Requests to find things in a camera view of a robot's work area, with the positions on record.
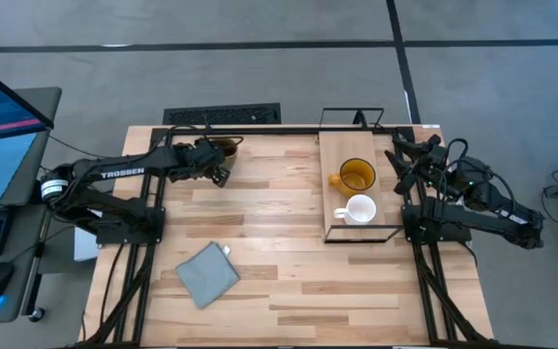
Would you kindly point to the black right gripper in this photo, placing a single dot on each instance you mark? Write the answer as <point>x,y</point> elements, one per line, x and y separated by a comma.
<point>429,169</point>

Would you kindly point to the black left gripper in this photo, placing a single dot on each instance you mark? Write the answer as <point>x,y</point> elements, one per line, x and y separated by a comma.
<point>194,160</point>

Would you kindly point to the brown ceramic mug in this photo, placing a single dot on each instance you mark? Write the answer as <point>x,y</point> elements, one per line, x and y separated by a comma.
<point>232,152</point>

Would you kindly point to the amber glass mug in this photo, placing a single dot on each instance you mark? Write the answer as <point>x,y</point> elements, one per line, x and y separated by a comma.
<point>356,177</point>

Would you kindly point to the white ceramic mug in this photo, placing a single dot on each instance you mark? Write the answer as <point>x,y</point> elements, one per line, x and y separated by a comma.
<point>361,209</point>

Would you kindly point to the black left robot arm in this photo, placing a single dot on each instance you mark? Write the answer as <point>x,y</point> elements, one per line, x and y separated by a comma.
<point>114,174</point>

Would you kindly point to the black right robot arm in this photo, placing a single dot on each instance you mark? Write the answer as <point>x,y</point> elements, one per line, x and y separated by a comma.
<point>482,218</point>

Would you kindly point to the black perforated floor panel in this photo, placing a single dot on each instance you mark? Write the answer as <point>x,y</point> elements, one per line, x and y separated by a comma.
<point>221,115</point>

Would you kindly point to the grey folded cloth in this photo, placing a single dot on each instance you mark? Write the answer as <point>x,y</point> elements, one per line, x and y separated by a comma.
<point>207,275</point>

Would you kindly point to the white box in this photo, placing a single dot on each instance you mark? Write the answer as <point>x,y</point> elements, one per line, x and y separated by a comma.
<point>85,244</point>

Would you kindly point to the grey computer desk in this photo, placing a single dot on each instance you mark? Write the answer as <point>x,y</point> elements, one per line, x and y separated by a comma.
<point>32,155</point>

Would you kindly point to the black caster wheel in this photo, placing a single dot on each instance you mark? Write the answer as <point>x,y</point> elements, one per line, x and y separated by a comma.
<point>37,315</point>

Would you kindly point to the small black mount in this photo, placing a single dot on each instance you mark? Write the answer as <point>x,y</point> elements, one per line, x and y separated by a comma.
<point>360,118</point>

